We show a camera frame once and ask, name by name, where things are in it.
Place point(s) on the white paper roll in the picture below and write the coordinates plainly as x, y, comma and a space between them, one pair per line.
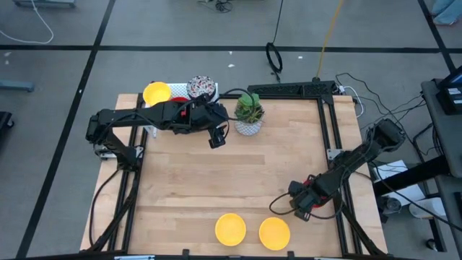
429, 209

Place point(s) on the floral patterned ceramic bowl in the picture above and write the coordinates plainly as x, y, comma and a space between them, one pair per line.
200, 86

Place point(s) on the black wheeled equipment base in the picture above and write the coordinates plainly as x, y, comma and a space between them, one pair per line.
5, 121

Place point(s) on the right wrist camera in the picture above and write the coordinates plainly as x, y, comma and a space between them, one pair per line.
302, 215

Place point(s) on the black perforated metal bar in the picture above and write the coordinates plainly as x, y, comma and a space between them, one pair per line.
288, 88

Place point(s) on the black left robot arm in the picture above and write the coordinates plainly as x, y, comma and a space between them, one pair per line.
137, 117

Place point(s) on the black aluminium extrusion frame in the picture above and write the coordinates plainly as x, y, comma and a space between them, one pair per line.
322, 115

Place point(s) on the silver table edge bracket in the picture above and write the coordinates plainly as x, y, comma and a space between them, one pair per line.
133, 257

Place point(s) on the black caster wheel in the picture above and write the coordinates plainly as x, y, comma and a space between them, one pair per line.
432, 245

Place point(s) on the white perforated shelf riser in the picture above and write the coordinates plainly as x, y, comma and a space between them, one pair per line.
178, 89

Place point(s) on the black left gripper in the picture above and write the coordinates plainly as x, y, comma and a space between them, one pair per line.
205, 119

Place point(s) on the yellow plastic mini bowl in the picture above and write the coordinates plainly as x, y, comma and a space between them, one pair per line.
230, 229
274, 233
157, 93

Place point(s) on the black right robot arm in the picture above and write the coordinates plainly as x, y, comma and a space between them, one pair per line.
346, 166

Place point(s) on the potted succulent plant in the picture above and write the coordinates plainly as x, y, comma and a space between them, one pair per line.
248, 126

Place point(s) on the white cardboard box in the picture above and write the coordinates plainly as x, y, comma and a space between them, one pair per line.
408, 193

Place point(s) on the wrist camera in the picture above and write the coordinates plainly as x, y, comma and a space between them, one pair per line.
217, 140
302, 215

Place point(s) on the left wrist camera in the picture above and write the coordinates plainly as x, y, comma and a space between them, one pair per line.
217, 140

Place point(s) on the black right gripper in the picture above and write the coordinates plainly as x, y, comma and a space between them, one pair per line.
310, 195

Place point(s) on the black desk base frame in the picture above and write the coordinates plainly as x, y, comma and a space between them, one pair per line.
408, 177

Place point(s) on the grey side desk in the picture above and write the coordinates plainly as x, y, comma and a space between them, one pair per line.
447, 137

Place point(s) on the black table clamp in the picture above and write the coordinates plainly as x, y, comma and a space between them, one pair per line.
186, 253
290, 254

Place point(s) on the grey metal base bar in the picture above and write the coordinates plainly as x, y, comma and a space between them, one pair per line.
47, 3
16, 86

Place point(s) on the grey round can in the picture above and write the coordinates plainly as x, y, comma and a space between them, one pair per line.
392, 206

